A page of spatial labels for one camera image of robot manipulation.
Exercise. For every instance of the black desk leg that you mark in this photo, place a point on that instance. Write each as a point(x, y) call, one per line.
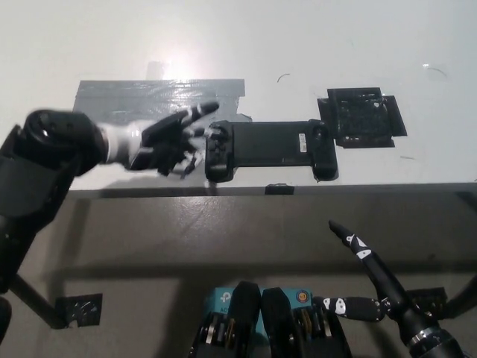
point(466, 298)
point(37, 302)

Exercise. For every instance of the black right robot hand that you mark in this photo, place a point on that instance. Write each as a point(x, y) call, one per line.
point(395, 294)

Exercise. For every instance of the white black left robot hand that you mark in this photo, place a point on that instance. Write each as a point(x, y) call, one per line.
point(123, 143)

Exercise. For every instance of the black game controller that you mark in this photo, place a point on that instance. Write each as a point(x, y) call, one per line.
point(268, 143)

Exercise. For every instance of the black desk frame bar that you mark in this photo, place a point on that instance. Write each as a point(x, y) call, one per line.
point(467, 199)

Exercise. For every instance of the black robot torso blocks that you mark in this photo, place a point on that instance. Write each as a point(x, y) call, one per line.
point(274, 324)

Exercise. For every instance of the grey duct tape patch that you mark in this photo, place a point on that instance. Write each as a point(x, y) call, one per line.
point(149, 98)

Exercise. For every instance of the black tape square patch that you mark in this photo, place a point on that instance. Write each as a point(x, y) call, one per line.
point(359, 117)

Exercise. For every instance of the teal router box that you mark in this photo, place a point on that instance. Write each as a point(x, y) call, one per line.
point(221, 296)

